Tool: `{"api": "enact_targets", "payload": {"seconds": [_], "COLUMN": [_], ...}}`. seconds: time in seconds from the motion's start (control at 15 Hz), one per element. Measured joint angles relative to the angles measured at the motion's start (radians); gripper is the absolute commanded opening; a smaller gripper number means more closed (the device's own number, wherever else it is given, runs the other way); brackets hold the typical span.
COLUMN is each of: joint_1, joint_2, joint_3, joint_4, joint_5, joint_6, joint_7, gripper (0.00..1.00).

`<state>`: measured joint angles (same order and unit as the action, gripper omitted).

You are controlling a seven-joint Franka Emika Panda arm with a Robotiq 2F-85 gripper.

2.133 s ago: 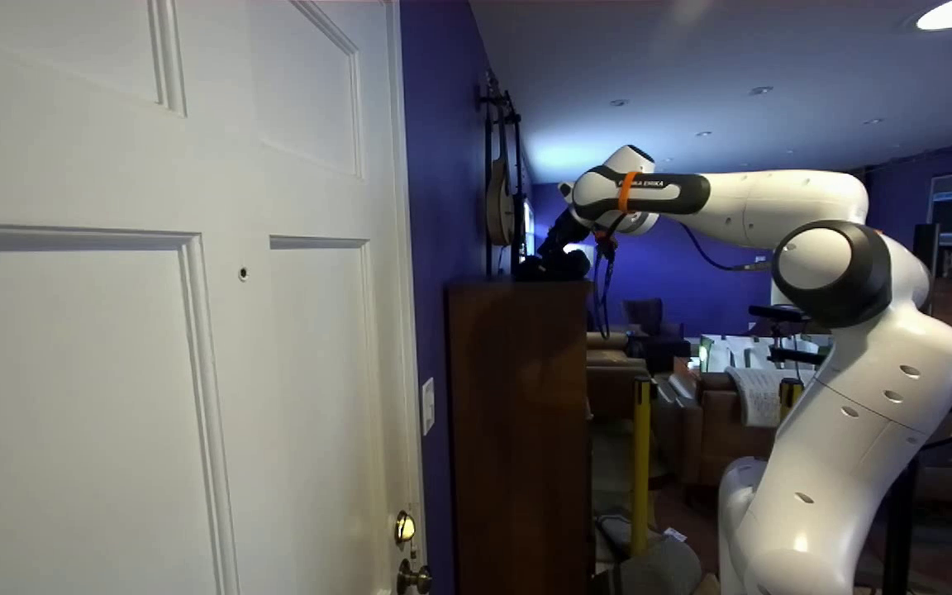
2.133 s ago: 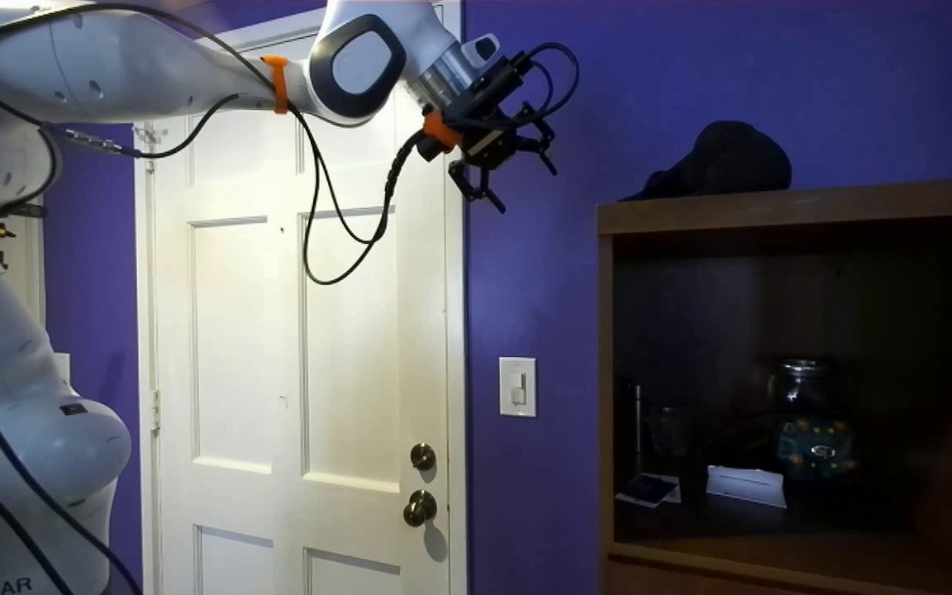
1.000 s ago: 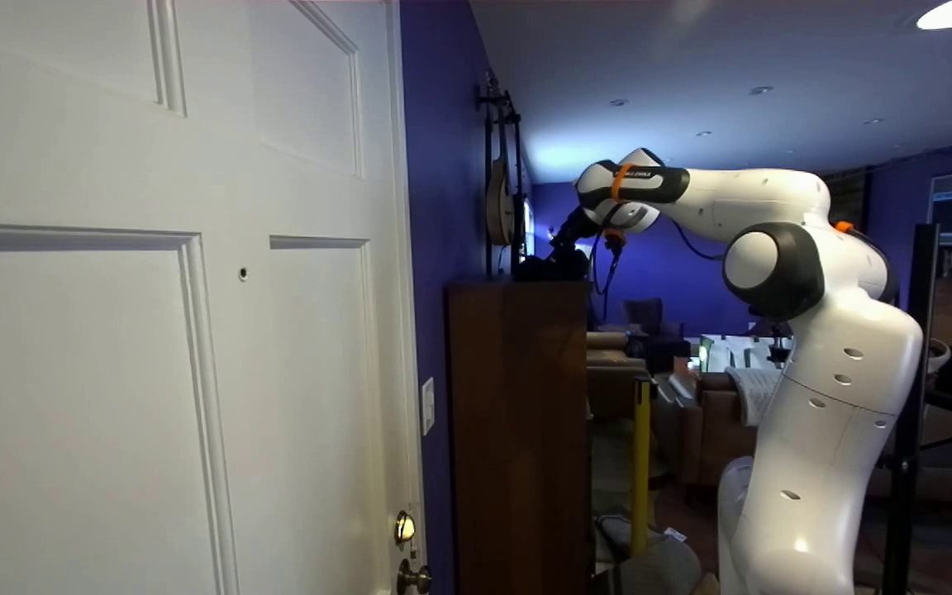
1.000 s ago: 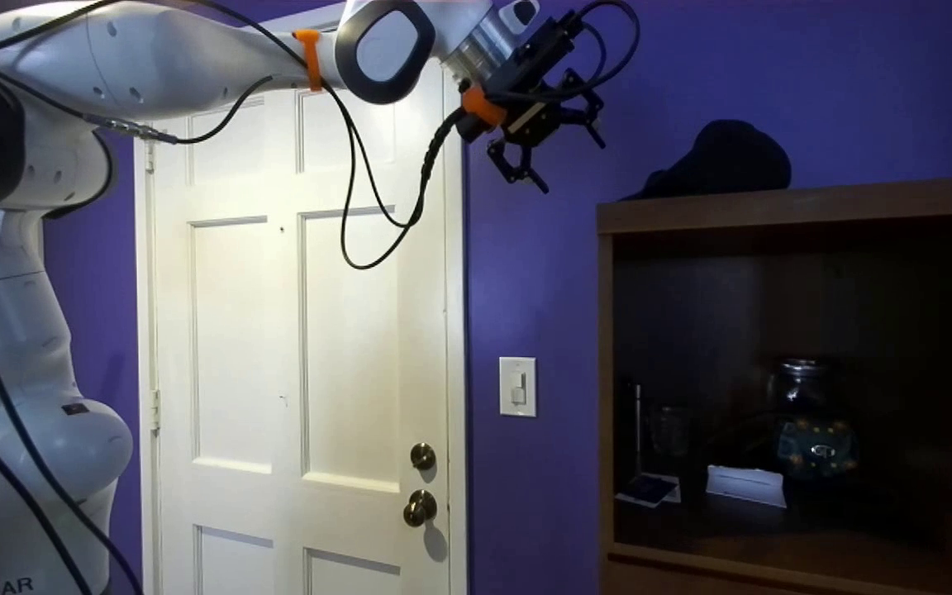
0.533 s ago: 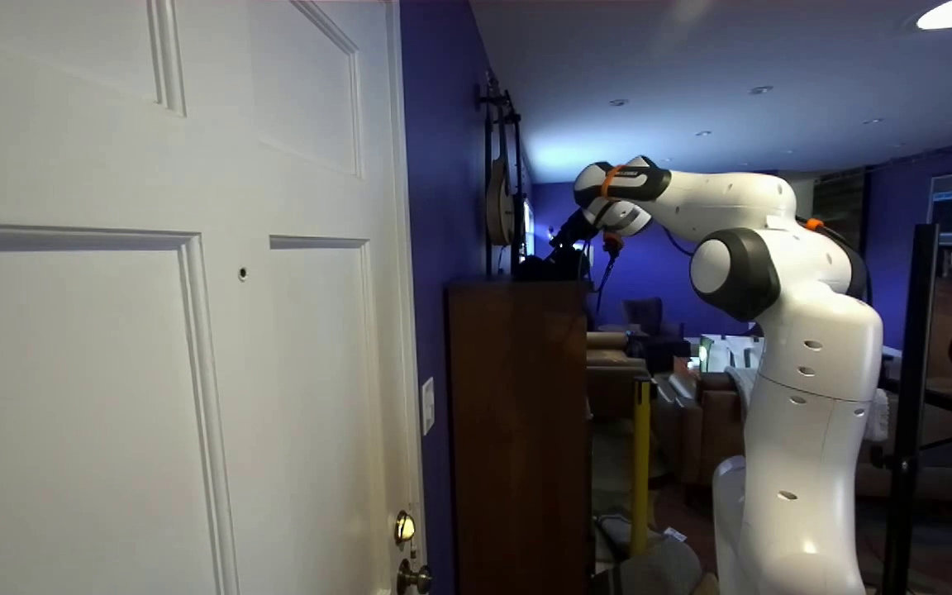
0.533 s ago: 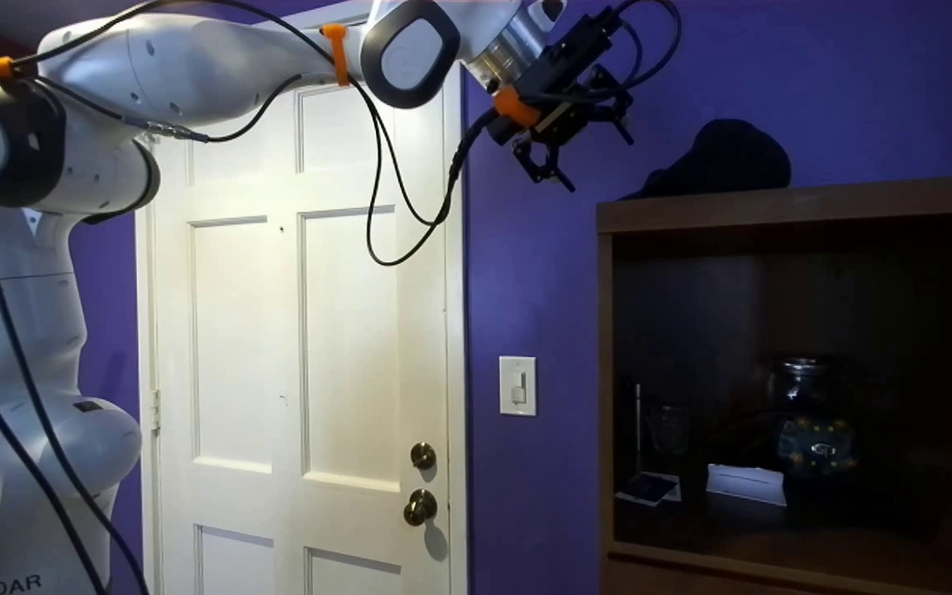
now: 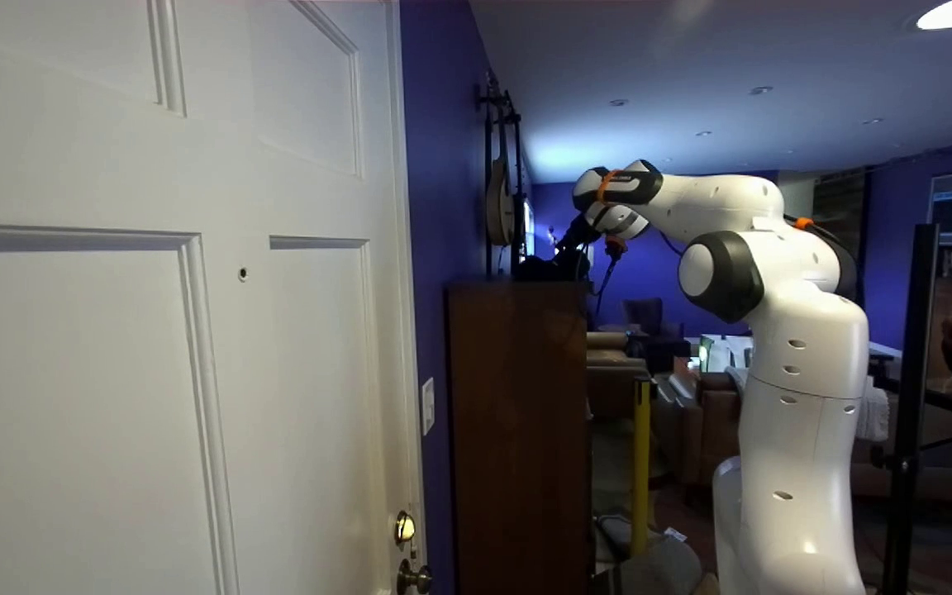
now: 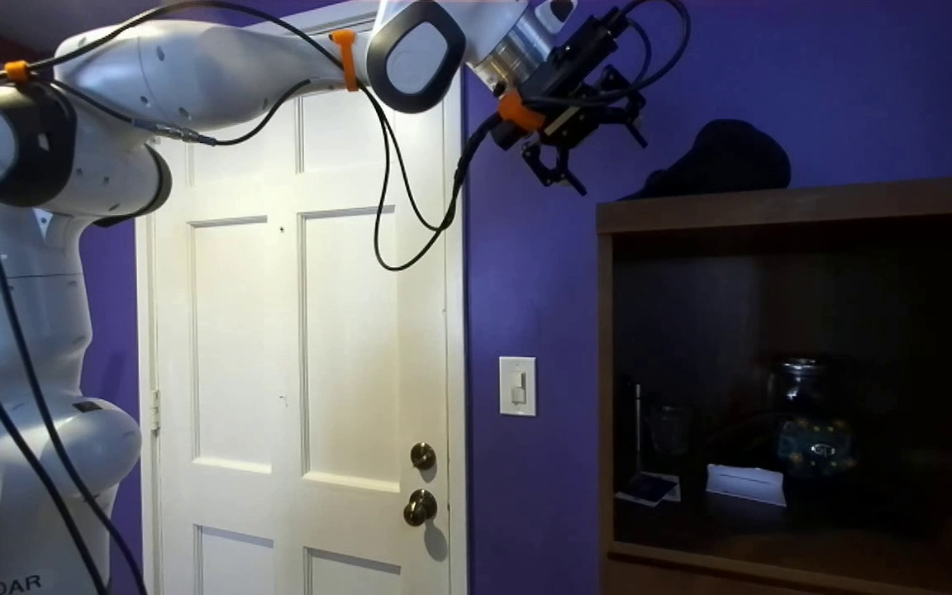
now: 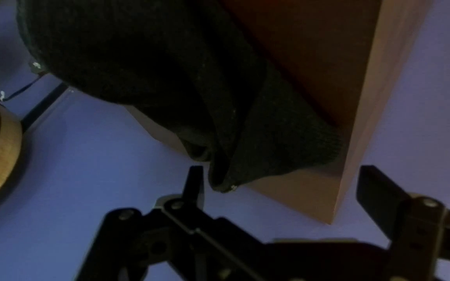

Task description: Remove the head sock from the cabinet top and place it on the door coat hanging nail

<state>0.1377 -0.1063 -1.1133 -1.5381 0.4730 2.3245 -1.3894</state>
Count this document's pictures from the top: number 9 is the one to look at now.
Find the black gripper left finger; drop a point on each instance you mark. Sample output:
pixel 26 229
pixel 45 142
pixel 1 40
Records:
pixel 132 234

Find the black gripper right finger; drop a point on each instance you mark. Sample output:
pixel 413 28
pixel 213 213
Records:
pixel 418 223

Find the black knit head sock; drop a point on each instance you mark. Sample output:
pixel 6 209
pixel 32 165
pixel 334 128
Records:
pixel 184 78

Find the brown wooden cabinet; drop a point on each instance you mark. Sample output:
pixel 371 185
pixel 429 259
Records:
pixel 335 78

